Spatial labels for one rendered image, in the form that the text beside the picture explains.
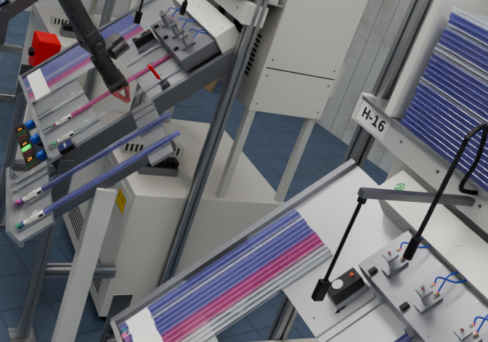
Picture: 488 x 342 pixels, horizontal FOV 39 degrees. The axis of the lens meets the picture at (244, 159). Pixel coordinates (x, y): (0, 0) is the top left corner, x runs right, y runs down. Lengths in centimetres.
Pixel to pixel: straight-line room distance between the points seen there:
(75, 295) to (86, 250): 17
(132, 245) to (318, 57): 97
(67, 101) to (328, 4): 100
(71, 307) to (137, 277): 51
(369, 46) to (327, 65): 297
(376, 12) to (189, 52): 331
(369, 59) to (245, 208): 299
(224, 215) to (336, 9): 88
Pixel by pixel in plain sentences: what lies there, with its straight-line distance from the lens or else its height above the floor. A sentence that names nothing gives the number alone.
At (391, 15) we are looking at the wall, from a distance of 540.
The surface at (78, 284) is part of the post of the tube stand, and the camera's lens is 220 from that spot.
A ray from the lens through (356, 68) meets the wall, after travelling 556.
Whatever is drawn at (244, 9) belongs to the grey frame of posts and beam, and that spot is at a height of 135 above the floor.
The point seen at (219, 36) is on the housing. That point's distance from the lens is 231.
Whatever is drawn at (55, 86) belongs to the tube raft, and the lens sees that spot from 270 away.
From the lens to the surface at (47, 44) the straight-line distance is 322.
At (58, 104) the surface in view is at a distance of 261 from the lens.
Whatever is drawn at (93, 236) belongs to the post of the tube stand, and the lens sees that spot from 209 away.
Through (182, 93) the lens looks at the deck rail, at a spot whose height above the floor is 103.
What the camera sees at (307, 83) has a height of 114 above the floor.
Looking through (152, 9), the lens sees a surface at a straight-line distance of 286.
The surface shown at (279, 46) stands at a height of 125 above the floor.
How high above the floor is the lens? 180
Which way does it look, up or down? 23 degrees down
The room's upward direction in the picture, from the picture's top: 20 degrees clockwise
